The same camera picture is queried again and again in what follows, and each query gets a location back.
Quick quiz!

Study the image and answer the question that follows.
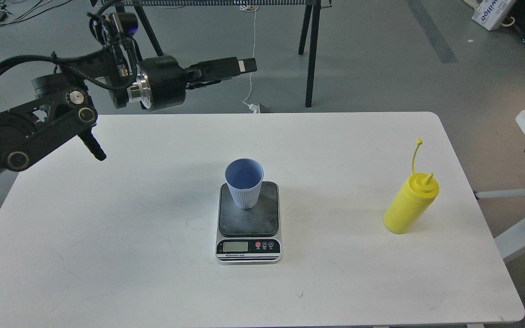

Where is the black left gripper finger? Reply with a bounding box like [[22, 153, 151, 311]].
[[185, 76, 232, 91], [190, 57, 257, 77]]

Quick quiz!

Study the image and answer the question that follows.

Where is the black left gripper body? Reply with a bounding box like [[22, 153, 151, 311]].
[[139, 56, 194, 111]]

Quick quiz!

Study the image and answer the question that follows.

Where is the blue ribbed plastic cup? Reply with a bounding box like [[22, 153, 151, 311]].
[[224, 158, 264, 210]]

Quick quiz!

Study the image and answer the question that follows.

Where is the yellow squeeze bottle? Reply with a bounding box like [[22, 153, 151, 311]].
[[383, 138, 440, 235]]

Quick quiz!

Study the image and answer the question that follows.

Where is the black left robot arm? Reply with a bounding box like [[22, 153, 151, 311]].
[[0, 12, 257, 174]]

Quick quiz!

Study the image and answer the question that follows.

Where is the digital kitchen scale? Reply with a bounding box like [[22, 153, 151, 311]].
[[215, 181, 283, 265]]

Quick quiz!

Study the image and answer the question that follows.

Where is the black metal rack table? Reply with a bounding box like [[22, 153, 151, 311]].
[[90, 0, 324, 108]]

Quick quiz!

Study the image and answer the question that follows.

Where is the white cardboard box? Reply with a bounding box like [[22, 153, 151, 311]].
[[471, 0, 517, 31]]

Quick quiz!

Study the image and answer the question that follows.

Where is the white hanging cable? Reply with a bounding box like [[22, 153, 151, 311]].
[[240, 4, 260, 113]]

